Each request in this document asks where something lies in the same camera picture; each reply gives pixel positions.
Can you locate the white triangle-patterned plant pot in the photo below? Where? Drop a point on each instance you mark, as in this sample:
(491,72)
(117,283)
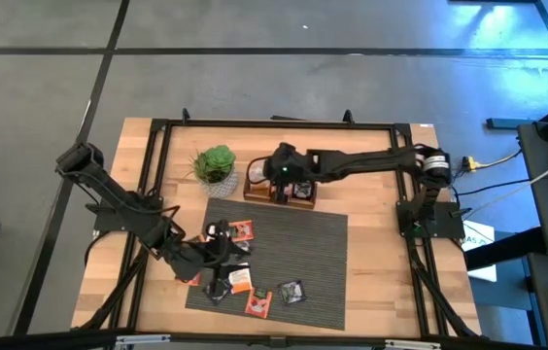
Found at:
(223,189)

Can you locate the grey woven placemat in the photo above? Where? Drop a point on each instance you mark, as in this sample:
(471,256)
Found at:
(303,253)

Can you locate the yellow power plug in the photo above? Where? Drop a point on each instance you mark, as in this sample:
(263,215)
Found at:
(469,163)

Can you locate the white printed sign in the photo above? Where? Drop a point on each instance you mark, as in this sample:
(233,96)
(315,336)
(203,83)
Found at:
(478,233)

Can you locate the green succulent plant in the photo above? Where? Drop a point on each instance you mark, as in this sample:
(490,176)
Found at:
(215,163)

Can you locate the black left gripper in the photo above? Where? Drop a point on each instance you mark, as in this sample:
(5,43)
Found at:
(186,260)

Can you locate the black rig crossbar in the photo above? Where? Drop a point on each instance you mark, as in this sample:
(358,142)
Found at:
(60,340)

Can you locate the dark purple tea packet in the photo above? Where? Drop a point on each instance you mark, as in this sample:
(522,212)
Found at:
(292,292)
(303,190)
(207,293)

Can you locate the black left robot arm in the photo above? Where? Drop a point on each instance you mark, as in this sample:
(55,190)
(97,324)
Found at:
(109,194)

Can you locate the black diagonal beam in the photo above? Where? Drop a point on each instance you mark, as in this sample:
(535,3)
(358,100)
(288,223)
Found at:
(507,248)

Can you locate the grey-blue floor bar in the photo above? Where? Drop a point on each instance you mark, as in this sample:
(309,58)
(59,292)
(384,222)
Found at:
(507,123)

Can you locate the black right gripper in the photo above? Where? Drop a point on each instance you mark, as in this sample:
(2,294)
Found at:
(288,163)

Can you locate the brown wooden tea organizer box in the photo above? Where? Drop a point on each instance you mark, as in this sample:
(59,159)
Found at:
(254,197)

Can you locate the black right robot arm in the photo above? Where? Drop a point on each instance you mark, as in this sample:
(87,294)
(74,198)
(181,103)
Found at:
(376,158)

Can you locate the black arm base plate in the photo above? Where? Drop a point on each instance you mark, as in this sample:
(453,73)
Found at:
(109,221)
(449,226)

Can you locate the white orange Tazo tea packet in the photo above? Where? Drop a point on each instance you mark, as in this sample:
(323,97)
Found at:
(211,228)
(241,282)
(257,174)

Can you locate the blue green tea packets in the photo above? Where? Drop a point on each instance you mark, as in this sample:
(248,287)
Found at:
(244,247)

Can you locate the black metal table frame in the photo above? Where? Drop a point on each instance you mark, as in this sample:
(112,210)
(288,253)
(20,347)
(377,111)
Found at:
(279,124)

